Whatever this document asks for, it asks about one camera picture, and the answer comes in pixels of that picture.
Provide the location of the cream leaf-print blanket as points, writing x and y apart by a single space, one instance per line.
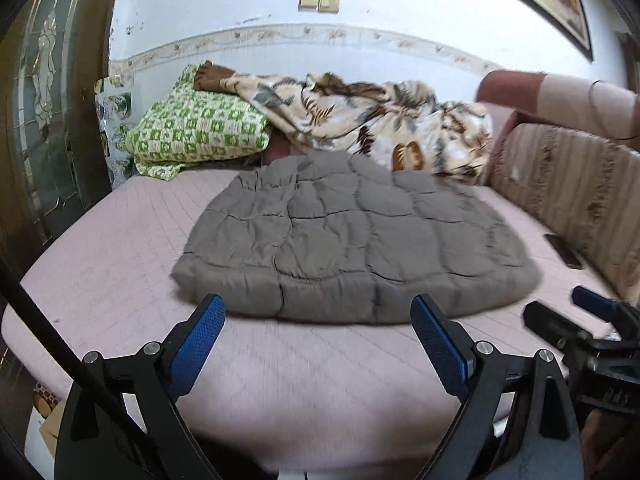
375 115

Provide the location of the grey-brown quilted puffer jacket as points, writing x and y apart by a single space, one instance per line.
350 240

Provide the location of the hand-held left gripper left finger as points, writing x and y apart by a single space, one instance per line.
197 345

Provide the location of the black smartphone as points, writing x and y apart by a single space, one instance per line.
563 251

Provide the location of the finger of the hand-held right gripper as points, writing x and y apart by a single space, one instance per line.
600 305
555 327

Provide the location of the cardboard box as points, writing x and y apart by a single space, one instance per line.
50 420

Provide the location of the wooden stained-glass door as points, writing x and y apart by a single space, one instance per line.
50 110

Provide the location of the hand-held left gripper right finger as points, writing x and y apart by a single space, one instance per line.
440 347

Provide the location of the green checked pillow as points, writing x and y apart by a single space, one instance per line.
200 125

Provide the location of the gold light switch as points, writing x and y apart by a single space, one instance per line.
308 3
329 3

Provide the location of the striped beige sofa cushion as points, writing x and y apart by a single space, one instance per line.
565 185

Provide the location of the brown pillow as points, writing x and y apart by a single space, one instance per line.
280 152

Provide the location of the pink quilted bed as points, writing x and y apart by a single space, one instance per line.
320 385

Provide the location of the person's right hand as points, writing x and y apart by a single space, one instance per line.
612 447

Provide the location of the brown and beige sofa backrest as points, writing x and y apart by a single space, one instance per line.
550 90

